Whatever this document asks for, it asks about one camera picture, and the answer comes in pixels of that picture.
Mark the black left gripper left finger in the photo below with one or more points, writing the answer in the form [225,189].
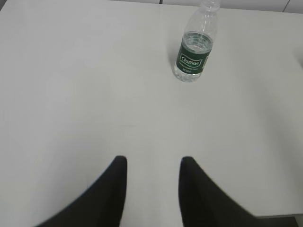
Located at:
[101,205]

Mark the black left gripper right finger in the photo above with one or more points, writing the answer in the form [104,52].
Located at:
[204,204]

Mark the clear green-label water bottle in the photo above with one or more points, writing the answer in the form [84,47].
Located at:
[197,41]

